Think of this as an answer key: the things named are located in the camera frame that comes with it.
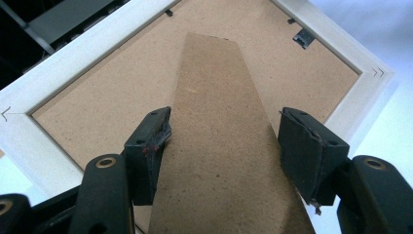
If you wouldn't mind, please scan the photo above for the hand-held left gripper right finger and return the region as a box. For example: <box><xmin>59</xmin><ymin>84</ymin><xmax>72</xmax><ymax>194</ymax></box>
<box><xmin>278</xmin><ymin>106</ymin><xmax>351</xmax><ymax>208</ymax></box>

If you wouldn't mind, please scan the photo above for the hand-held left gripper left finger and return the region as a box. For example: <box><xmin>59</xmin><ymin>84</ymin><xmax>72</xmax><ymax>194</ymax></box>
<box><xmin>124</xmin><ymin>105</ymin><xmax>172</xmax><ymax>207</ymax></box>

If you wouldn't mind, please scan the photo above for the wooden picture frame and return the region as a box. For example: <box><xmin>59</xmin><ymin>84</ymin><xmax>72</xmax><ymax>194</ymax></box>
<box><xmin>0</xmin><ymin>0</ymin><xmax>396</xmax><ymax>234</ymax></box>

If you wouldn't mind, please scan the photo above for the white metal desk frame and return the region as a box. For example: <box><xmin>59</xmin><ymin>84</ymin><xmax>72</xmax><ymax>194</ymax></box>
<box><xmin>0</xmin><ymin>0</ymin><xmax>131</xmax><ymax>57</ymax></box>

